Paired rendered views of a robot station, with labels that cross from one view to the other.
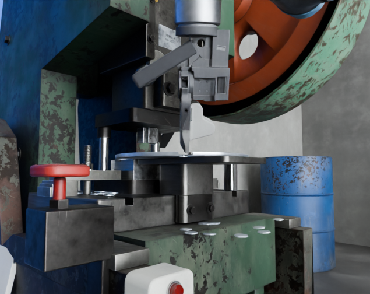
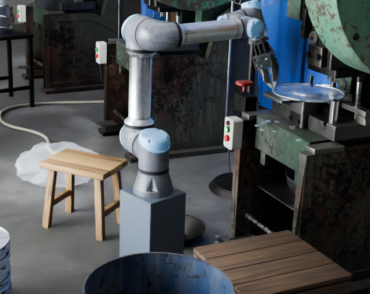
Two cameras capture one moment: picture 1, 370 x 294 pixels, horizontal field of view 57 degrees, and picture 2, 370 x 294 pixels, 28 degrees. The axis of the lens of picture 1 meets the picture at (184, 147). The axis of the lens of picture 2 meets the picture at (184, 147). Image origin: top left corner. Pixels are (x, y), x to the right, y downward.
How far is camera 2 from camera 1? 3.22 m
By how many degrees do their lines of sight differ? 109
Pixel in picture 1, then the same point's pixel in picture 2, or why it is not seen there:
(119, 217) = (277, 108)
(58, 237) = (236, 100)
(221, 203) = (316, 125)
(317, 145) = not seen: outside the picture
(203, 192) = (296, 111)
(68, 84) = not seen: hidden behind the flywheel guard
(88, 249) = (240, 107)
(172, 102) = (310, 61)
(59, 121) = not seen: hidden behind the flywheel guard
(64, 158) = (347, 79)
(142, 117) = (310, 66)
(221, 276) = (279, 149)
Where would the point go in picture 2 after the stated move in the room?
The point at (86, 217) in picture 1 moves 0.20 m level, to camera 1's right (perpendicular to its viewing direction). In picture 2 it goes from (240, 97) to (227, 108)
